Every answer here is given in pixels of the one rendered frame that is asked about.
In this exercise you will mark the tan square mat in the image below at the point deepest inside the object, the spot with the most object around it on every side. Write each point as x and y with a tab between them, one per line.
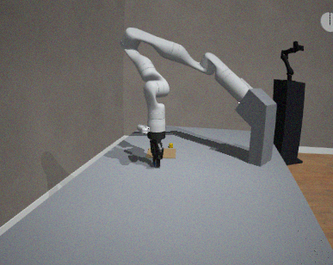
167	153

